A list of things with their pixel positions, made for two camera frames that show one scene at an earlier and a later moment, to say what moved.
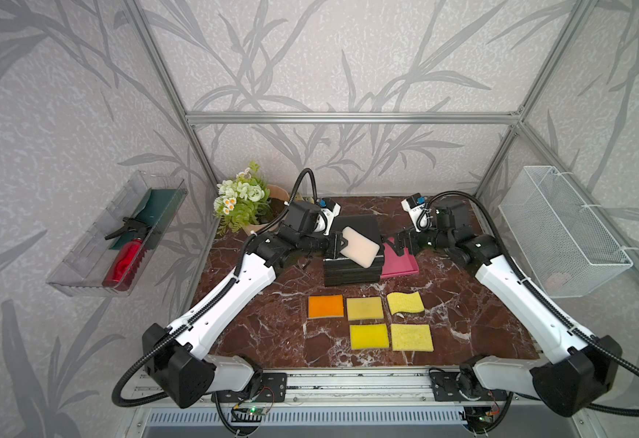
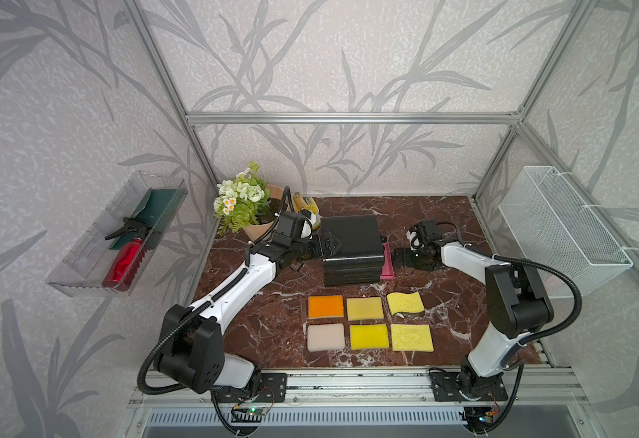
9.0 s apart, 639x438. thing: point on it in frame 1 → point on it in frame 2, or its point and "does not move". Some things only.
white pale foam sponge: x=360 y=249 → x=325 y=337
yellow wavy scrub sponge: x=405 y=302 does not move
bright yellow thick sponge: x=369 y=336 does not move
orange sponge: x=325 y=307 does not move
